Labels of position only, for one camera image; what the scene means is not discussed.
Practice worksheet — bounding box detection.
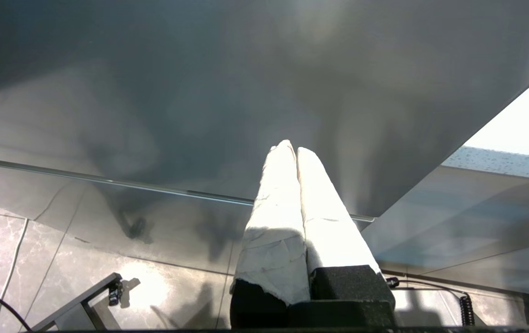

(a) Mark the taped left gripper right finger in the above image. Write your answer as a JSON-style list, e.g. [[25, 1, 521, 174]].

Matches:
[[288, 147, 397, 330]]

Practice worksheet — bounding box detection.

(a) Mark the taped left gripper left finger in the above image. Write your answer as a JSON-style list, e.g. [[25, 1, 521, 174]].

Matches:
[[229, 140, 312, 330]]

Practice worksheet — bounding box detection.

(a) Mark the grey base cabinet front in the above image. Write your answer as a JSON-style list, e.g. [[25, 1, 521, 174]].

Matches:
[[362, 166, 529, 296]]

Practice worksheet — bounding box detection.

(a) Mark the grey cabinet door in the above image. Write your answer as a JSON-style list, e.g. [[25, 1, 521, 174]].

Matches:
[[0, 0, 529, 218], [0, 162, 371, 276]]

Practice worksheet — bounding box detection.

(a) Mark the grey lower cabinet door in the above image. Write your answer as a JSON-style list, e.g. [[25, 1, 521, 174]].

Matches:
[[0, 162, 371, 276]]

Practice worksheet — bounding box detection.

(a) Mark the black coiled cable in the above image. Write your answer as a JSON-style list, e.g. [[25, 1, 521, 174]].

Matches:
[[385, 277, 477, 327]]

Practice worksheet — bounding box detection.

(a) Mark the black metal table leg frame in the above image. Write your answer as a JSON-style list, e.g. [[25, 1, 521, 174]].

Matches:
[[31, 273, 124, 332]]

